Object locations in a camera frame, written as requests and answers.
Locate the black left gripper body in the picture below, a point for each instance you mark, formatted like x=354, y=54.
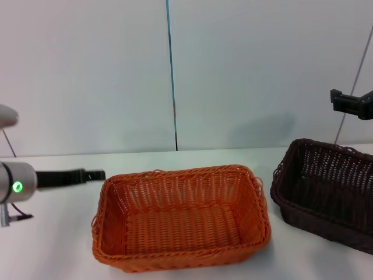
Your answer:
x=59, y=178

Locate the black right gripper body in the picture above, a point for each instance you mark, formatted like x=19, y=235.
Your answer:
x=367, y=108

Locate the orange woven plastic basket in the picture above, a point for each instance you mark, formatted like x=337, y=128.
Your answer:
x=180, y=227

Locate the dark brown woven plastic basket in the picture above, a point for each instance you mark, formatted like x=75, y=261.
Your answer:
x=320, y=204

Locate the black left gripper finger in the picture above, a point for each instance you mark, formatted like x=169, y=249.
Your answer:
x=94, y=175

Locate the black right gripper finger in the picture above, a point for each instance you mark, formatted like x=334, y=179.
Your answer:
x=348, y=104

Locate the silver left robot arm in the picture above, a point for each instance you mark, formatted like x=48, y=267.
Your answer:
x=24, y=178

